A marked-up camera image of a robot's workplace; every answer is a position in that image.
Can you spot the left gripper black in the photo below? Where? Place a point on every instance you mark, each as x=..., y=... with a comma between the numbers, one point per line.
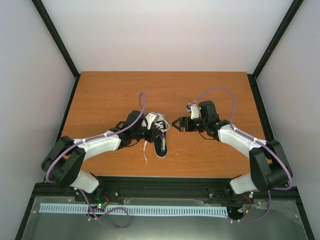
x=149, y=139

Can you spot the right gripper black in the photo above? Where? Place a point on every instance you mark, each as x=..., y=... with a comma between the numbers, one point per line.
x=182, y=124

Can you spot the black white canvas sneaker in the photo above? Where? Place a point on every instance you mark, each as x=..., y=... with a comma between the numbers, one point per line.
x=160, y=141

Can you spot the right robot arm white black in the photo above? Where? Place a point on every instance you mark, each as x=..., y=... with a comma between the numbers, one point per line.
x=269, y=167

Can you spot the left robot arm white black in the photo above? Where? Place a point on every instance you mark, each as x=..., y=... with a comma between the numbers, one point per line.
x=62, y=166

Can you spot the small circuit board with led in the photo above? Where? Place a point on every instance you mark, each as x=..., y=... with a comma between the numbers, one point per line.
x=103, y=202

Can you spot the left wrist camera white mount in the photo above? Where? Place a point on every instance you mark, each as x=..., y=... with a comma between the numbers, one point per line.
x=151, y=118

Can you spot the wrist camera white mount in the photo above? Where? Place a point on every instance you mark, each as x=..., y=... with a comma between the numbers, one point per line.
x=151, y=118
x=194, y=111

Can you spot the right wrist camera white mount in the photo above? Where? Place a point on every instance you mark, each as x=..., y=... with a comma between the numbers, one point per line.
x=194, y=111

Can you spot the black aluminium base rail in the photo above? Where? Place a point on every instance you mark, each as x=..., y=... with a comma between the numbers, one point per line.
x=118, y=189

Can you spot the light blue slotted cable duct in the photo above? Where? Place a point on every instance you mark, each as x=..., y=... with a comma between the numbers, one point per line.
x=141, y=210

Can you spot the right black frame post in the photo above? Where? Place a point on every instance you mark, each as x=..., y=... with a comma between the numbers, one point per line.
x=279, y=33

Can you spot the black frame post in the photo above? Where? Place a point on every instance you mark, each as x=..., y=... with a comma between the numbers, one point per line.
x=279, y=33
x=44, y=15

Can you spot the left black frame post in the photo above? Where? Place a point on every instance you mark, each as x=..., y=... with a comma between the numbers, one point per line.
x=44, y=15

